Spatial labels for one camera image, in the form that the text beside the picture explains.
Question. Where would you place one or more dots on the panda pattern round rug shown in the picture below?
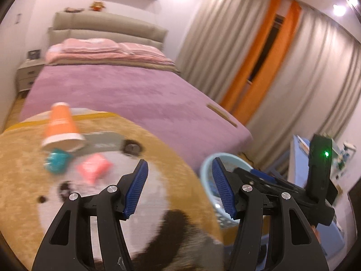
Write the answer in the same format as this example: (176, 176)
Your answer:
(174, 180)

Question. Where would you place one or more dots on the white wall switch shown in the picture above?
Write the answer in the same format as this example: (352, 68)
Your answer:
(18, 19)

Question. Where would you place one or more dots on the orange curtain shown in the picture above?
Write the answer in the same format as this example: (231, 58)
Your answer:
(248, 62)
(270, 73)

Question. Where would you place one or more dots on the beige curtain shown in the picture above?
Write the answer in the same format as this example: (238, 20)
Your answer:
(220, 39)
(318, 76)

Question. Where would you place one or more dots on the orange paper cup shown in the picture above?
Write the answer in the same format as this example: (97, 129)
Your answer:
(60, 124)

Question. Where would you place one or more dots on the pink pillows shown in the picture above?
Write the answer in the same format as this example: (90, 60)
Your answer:
(112, 59)

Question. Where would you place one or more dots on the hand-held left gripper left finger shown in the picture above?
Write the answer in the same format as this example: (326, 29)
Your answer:
(136, 186)

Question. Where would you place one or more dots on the beige padded headboard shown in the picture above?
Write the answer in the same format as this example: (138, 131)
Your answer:
(112, 29)

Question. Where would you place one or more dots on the light blue plastic basket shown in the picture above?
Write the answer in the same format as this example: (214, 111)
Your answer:
(207, 172)

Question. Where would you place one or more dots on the light blue desk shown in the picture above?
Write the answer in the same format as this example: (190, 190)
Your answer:
(299, 161)

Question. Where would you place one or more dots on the teal packet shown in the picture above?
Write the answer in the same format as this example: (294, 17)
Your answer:
(57, 161)

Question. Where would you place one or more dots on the dark window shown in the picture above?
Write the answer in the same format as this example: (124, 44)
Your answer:
(265, 53)

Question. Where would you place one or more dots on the beige nightstand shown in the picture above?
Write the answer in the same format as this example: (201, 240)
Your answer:
(29, 74)

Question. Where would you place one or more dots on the orange plush toy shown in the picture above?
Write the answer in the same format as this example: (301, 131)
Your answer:
(97, 6)

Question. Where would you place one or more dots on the pink pillow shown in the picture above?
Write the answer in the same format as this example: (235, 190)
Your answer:
(141, 49)
(90, 45)

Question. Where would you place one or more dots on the dark picture frame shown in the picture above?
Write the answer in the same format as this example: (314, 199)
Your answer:
(33, 54)

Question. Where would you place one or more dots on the books on desk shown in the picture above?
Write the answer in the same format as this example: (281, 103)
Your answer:
(304, 144)

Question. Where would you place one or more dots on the bed with purple blanket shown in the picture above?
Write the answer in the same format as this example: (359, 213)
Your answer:
(127, 90)

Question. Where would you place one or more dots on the dark red hair band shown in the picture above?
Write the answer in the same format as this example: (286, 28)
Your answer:
(73, 10)

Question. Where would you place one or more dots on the pink packet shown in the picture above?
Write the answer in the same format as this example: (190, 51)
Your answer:
(93, 168)

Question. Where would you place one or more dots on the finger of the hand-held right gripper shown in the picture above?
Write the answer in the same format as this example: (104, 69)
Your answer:
(261, 172)
(244, 175)

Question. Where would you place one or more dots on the person's right hand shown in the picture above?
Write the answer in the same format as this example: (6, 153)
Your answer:
(316, 234)

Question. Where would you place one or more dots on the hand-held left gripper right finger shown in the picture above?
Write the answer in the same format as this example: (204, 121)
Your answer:
(222, 186)

